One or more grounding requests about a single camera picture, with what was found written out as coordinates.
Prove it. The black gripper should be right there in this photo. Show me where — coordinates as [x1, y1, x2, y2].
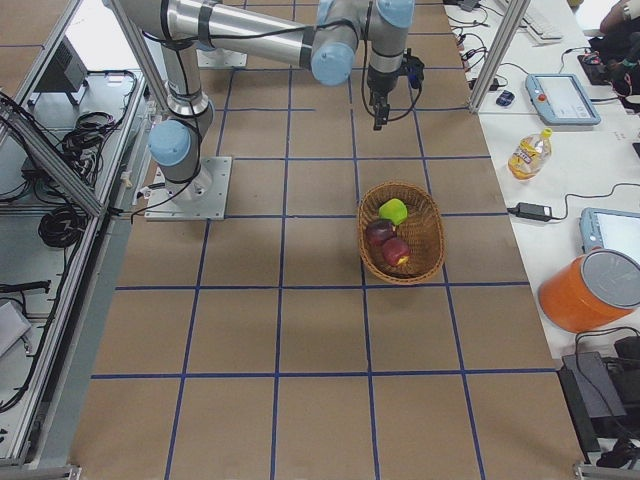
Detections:
[366, 67, 400, 131]

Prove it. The green apple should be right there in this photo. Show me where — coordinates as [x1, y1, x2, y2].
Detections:
[378, 198, 409, 226]

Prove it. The dark red apple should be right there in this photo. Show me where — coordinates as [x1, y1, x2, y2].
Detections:
[365, 219, 396, 246]

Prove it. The red apple with yellow patch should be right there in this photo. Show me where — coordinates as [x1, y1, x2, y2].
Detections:
[382, 237, 411, 267]

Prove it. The woven wicker basket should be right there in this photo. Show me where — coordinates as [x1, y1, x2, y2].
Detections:
[358, 181, 445, 284]

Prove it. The yellow juice bottle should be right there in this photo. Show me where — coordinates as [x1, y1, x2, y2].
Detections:
[507, 128, 553, 180]

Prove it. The black power adapter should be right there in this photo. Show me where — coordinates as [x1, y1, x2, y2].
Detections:
[510, 202, 553, 222]

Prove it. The blue teach pendant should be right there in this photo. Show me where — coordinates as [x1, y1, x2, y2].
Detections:
[579, 208, 639, 262]
[525, 74, 601, 127]

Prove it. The orange bucket with grey lid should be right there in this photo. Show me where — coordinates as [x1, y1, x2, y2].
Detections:
[538, 249, 639, 333]

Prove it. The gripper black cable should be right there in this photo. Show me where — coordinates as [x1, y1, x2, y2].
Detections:
[387, 47, 426, 124]

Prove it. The aluminium frame post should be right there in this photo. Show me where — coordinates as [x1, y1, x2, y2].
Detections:
[468, 0, 530, 114]

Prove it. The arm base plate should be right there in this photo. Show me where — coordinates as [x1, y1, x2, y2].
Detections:
[197, 48, 248, 70]
[143, 156, 233, 221]

